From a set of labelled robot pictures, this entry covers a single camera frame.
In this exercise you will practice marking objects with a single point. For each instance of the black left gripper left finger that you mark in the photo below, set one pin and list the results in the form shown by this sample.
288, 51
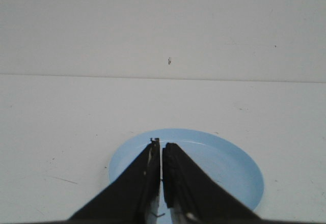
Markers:
134, 195

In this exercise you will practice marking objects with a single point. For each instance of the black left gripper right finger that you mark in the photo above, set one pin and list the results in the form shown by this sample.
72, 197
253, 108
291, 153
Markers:
191, 194

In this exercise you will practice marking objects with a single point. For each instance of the light blue round plate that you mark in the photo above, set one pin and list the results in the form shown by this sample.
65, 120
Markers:
224, 162

